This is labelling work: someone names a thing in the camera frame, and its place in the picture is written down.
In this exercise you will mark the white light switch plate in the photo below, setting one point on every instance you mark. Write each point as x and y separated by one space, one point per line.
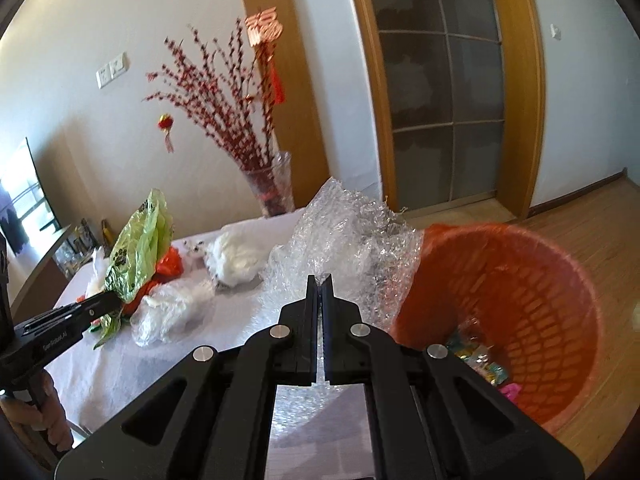
111 71

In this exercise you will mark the red hanging tassel ornament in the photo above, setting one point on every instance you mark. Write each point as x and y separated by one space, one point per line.
262 27

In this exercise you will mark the green plastic bag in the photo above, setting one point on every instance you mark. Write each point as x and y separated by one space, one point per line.
135 250

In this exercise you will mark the black spotted clear plastic bag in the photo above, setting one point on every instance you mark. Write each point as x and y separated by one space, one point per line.
195 248

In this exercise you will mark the clear glass vase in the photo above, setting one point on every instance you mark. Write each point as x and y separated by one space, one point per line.
272 185

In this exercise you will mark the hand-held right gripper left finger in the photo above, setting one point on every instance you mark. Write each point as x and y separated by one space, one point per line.
310 320

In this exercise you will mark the wooden door frame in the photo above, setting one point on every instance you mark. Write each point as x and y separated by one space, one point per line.
520 110

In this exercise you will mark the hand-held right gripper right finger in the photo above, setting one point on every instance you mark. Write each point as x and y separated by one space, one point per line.
326 320

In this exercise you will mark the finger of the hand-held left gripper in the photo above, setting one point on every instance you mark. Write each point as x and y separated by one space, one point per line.
100 304

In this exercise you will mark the frosted glass sliding door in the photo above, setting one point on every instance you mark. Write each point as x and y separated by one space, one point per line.
435 110

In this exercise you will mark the pile of colourful wrappers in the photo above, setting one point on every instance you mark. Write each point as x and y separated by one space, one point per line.
480 360

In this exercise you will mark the red berry branches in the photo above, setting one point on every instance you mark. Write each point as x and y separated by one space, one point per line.
235 130

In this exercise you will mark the small white wall switch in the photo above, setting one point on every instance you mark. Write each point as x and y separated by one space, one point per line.
556 31

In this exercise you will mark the person's left hand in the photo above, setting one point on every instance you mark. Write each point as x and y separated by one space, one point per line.
47 410

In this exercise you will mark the dark glass bottle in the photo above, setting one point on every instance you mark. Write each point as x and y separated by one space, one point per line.
85 237

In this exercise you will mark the gold bottle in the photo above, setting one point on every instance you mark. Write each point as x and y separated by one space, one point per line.
106 232

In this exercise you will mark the flat screen television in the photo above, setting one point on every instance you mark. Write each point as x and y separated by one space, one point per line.
25 200

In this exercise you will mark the thin white plastic bag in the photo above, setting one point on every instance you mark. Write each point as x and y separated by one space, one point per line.
97 272

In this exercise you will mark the clear bubble wrap sheet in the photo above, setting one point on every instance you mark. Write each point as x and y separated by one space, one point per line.
340 240

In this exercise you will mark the small red wall ornament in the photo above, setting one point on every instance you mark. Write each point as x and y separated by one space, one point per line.
165 122

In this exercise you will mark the red plastic mesh basket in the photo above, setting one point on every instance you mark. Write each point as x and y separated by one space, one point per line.
540 290

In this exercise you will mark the clear crumpled plastic bag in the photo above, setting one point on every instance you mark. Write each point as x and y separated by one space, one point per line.
170 305

